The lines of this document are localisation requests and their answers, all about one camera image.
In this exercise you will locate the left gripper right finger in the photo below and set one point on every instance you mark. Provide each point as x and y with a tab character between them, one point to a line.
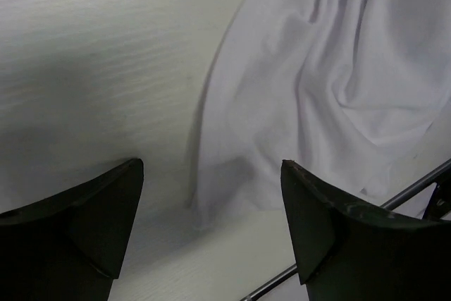
349	249

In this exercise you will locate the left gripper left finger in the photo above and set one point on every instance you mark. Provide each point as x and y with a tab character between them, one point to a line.
71	246

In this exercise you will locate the white t shirt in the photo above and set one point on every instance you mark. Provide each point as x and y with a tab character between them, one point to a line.
342	87

